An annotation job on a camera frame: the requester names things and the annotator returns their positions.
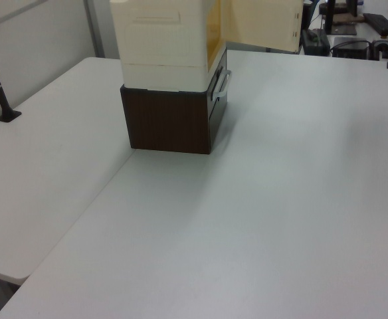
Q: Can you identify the cream cabinet door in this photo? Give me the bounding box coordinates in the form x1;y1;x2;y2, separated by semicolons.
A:
219;0;304;54

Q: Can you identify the cream plastic cabinet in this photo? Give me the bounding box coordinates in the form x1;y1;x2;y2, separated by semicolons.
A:
109;0;228;94

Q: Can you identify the dark brown drawer box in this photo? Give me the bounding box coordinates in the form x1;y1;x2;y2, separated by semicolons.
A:
119;49;229;156

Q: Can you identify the green and black device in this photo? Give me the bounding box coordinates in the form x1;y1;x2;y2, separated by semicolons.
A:
300;28;332;56

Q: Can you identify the grey drawer handle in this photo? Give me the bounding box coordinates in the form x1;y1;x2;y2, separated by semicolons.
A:
209;66;234;100

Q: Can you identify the black stand with base plate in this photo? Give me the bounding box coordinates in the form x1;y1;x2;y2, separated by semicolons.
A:
319;0;358;37

